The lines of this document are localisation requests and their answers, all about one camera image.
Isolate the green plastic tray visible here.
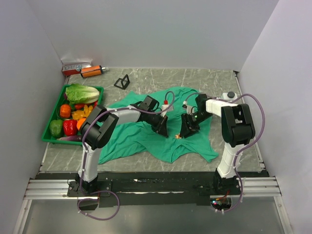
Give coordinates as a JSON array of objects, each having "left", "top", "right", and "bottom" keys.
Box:
[{"left": 40, "top": 84, "right": 105, "bottom": 146}]

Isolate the black wire stand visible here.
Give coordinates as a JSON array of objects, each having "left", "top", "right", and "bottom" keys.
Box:
[{"left": 114, "top": 74, "right": 130, "bottom": 90}]

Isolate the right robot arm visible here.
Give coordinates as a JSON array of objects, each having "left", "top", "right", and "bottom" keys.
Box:
[{"left": 179, "top": 94, "right": 255, "bottom": 194}]

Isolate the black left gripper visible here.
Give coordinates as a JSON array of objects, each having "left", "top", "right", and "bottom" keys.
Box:
[{"left": 146, "top": 111, "right": 169, "bottom": 138}]

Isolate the orange cylindrical tool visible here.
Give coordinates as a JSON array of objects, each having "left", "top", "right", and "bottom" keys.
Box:
[{"left": 80, "top": 65, "right": 106, "bottom": 78}]

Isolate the red chili toy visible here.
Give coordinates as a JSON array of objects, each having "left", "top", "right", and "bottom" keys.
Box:
[{"left": 74, "top": 103, "right": 85, "bottom": 110}]

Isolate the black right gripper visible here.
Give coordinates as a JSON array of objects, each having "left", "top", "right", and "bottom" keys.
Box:
[{"left": 179, "top": 111, "right": 213, "bottom": 138}]

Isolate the white bottle grey cap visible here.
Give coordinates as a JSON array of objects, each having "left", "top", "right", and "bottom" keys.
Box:
[{"left": 220, "top": 91, "right": 238, "bottom": 101}]

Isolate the purple eggplant toy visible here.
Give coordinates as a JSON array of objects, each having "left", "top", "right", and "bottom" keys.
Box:
[{"left": 57, "top": 135, "right": 82, "bottom": 142}]

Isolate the yellow pepper toy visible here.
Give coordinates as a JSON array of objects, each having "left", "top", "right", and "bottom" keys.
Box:
[{"left": 72, "top": 105, "right": 93, "bottom": 120}]

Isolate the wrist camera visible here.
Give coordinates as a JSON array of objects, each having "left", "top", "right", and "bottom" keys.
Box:
[
  {"left": 161, "top": 100, "right": 174, "bottom": 117},
  {"left": 182, "top": 101, "right": 195, "bottom": 115}
]

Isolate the orange carrot toy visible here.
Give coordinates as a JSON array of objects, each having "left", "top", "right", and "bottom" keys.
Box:
[{"left": 77, "top": 117, "right": 86, "bottom": 130}]

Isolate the red white box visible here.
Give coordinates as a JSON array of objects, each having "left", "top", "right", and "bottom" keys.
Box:
[{"left": 62, "top": 62, "right": 92, "bottom": 76}]

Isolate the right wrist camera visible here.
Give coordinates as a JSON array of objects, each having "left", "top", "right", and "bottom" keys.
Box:
[{"left": 182, "top": 101, "right": 195, "bottom": 115}]

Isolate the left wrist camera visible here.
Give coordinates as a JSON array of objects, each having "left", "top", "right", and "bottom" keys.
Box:
[{"left": 161, "top": 100, "right": 174, "bottom": 117}]

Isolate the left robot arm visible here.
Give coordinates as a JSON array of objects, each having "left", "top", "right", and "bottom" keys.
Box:
[{"left": 76, "top": 96, "right": 173, "bottom": 196}]

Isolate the red pepper toy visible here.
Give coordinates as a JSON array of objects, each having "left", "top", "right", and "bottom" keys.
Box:
[{"left": 63, "top": 119, "right": 78, "bottom": 137}]

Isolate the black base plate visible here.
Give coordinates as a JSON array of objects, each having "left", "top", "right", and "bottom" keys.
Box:
[{"left": 67, "top": 172, "right": 269, "bottom": 212}]

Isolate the green lettuce toy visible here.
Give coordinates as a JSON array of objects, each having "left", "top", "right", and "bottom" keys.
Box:
[{"left": 65, "top": 83, "right": 100, "bottom": 104}]

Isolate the orange pepper toy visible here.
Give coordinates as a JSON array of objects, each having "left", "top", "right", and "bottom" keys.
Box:
[{"left": 59, "top": 104, "right": 71, "bottom": 118}]

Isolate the green garment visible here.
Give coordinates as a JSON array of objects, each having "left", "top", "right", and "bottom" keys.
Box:
[{"left": 98, "top": 87, "right": 218, "bottom": 164}]

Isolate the green pepper toy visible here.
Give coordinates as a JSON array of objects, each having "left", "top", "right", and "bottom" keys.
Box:
[{"left": 49, "top": 119, "right": 64, "bottom": 138}]

